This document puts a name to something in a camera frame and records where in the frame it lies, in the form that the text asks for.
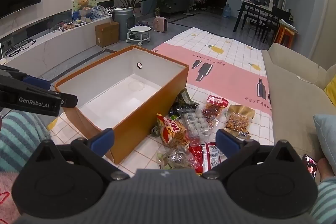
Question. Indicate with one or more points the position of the dark dining chair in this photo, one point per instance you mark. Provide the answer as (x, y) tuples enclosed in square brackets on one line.
[(273, 19)]

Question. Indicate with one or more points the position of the orange snack bag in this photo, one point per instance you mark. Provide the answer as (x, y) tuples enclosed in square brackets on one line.
[(173, 133)]

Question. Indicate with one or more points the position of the brown cardboard box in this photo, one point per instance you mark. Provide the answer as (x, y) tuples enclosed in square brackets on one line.
[(106, 34)]

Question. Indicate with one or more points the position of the white marble tv console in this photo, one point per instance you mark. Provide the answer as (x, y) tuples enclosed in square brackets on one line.
[(65, 39)]

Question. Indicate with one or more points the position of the clear tray snack packet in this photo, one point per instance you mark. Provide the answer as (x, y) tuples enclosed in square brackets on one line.
[(195, 124)]

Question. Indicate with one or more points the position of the pink and white printed mat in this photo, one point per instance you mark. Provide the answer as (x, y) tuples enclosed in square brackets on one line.
[(223, 48)]

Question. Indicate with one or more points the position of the pink heater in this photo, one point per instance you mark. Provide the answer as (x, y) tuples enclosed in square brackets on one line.
[(160, 24)]

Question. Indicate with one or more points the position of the orange stool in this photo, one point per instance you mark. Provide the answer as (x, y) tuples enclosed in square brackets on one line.
[(286, 32)]

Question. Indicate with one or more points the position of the red dates packet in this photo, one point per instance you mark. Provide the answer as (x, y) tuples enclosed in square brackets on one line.
[(213, 111)]

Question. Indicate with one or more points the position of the light blue cushion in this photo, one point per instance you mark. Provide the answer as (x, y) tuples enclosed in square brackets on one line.
[(326, 134)]

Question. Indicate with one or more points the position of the teddy bear picture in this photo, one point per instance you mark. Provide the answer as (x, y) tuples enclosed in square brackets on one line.
[(84, 5)]

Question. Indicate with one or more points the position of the yellow blanket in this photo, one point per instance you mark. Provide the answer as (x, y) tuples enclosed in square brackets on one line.
[(331, 88)]

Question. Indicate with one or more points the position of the blue water jug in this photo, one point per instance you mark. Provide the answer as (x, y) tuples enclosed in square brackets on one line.
[(227, 11)]

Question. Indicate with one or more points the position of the gold nut packet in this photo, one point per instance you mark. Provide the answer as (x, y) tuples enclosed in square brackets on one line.
[(237, 121)]

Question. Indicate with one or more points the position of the smartphone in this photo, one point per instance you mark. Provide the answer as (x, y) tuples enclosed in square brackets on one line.
[(309, 165)]

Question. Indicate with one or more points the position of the dark green snack packet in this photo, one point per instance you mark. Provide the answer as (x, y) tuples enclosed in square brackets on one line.
[(183, 103)]

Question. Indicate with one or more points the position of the beige sofa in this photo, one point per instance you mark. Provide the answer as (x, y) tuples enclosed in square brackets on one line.
[(294, 87)]

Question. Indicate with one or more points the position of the person's left leg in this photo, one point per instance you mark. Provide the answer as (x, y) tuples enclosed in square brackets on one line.
[(18, 140)]

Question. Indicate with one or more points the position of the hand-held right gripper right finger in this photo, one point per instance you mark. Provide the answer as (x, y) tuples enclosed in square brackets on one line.
[(226, 140)]

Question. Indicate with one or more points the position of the pink fluffy rug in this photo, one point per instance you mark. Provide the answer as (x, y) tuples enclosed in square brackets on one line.
[(8, 197)]

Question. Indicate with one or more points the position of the orange cardboard box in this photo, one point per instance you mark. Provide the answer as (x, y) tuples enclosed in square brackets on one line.
[(147, 113)]

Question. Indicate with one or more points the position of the clear packet with green leaves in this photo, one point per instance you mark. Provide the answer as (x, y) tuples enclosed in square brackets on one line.
[(174, 158)]

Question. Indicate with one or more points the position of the person's leg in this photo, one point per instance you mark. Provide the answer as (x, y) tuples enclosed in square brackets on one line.
[(326, 200), (18, 140)]

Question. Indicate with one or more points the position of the white rolling stool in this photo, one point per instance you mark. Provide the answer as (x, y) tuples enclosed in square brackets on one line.
[(138, 29)]

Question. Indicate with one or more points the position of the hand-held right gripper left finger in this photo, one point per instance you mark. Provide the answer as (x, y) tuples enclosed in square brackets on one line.
[(103, 138)]

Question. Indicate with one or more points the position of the red snack packet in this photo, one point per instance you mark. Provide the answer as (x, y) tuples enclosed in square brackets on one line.
[(203, 155)]

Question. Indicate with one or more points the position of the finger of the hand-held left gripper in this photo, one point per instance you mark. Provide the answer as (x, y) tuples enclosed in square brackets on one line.
[(34, 102), (36, 82)]

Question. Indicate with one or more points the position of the person's right leg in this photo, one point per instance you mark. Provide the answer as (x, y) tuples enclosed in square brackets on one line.
[(326, 200)]

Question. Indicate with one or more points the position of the dark dining table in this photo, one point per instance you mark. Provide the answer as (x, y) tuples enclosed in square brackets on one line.
[(256, 5)]

